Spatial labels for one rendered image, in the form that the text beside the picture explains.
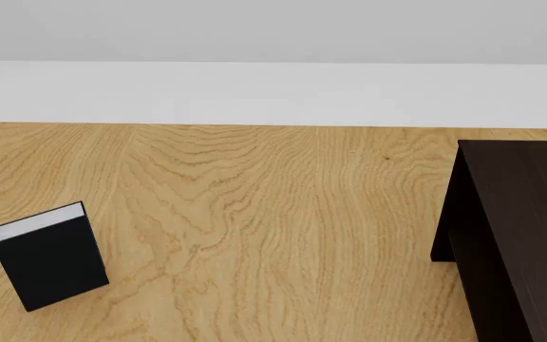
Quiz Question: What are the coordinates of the black hardcover book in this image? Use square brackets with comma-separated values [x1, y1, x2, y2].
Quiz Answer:
[0, 199, 110, 314]

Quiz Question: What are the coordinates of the dark brown wooden table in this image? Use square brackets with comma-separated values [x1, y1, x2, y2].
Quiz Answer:
[430, 139, 547, 342]

